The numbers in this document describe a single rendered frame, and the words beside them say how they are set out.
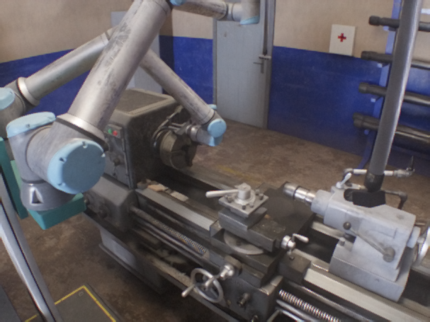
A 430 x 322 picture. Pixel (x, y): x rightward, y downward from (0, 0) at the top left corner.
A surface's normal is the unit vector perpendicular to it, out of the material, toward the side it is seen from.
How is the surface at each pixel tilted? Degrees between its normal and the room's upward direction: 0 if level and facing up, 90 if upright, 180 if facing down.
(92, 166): 94
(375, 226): 82
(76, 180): 94
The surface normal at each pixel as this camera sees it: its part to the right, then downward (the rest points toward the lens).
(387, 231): -0.62, 0.25
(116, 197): -0.33, -0.55
